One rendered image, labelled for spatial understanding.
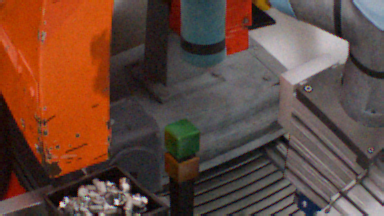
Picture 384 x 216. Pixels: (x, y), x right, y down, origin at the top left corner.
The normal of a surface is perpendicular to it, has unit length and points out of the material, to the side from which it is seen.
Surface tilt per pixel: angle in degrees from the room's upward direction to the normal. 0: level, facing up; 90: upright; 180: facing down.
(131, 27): 0
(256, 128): 90
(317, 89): 0
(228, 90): 0
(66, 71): 90
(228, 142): 90
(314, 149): 90
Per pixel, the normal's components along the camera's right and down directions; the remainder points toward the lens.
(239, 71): 0.02, -0.80
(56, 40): 0.55, 0.51
